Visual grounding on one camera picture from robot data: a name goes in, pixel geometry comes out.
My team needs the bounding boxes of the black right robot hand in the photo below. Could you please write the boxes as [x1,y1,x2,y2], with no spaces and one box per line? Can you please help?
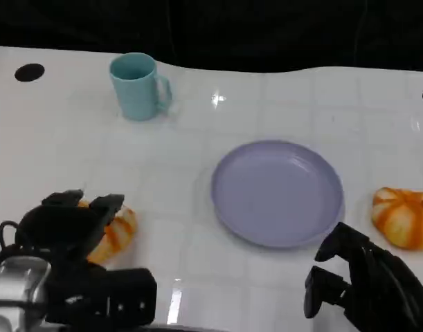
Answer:
[303,221,423,332]

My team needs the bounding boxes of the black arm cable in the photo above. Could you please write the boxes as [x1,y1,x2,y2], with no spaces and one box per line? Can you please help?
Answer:
[0,220,27,259]

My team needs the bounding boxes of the lilac plate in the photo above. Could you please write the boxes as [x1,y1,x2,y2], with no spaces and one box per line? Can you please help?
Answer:
[210,139,345,250]

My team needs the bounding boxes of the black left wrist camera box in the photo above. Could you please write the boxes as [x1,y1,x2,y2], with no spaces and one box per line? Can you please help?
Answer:
[44,266,158,326]

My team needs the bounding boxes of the pale green mug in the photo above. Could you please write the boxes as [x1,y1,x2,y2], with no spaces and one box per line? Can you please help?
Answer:
[109,52,173,122]

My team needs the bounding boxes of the orange and white bread roll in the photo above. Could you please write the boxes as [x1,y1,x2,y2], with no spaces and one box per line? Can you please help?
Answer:
[371,186,423,251]
[78,199,138,266]

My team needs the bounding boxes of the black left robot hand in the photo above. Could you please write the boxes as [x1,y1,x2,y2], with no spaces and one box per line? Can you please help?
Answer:
[17,189,125,274]

